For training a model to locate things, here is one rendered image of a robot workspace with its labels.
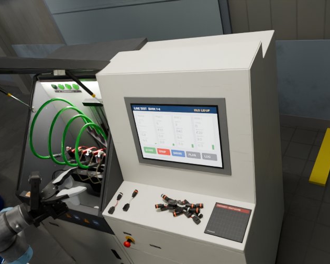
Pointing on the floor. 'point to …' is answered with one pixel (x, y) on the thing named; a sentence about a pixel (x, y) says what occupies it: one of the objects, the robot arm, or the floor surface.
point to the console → (256, 153)
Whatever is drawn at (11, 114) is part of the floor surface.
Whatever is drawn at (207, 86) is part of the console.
